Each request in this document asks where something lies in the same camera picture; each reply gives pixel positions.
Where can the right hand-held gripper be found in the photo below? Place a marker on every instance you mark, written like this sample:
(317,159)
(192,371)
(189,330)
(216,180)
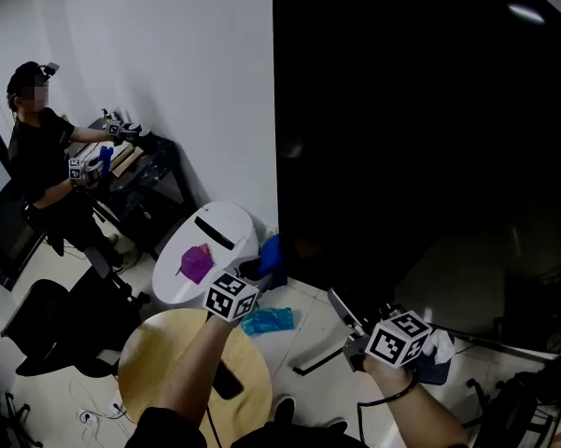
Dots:
(396,341)

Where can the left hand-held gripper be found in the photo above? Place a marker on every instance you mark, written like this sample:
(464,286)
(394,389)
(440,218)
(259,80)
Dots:
(228,299)

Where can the blue microfibre cloth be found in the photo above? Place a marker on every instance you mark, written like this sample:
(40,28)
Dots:
(270,255)

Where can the large black screen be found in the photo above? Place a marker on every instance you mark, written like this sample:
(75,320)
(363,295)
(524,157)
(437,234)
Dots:
(401,110)

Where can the person's left forearm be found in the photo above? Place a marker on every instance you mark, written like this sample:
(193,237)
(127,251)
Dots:
(191,367)

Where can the person's right forearm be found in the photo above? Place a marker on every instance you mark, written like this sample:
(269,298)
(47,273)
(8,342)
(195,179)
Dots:
(415,409)

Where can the cyan plastic bag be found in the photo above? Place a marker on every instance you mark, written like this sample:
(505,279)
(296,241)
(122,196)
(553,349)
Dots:
(266,321)

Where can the purple cloth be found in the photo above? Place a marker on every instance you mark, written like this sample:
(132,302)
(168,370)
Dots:
(195,264)

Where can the white crumpled cloth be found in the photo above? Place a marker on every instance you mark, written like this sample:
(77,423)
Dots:
(441,343)

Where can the white rounded appliance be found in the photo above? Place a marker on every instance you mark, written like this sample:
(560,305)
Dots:
(168,287)

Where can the black phone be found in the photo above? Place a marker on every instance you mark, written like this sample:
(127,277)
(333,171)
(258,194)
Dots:
(228,381)

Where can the person's black shoe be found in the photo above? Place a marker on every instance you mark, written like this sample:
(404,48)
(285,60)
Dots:
(284,411)
(337,426)

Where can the round wooden stool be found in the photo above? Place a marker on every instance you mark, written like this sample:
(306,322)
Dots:
(158,353)

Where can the black marbled table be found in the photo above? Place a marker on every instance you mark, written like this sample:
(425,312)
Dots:
(154,171)

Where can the light wooden board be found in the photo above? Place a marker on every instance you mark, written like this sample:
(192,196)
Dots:
(128,157)

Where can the black cup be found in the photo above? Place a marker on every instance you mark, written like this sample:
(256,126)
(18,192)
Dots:
(144,138)

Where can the person's black shirt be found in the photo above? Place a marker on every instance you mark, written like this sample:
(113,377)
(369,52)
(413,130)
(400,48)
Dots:
(168,432)

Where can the small black monitor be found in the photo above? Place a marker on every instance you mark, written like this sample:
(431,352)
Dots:
(4,236)

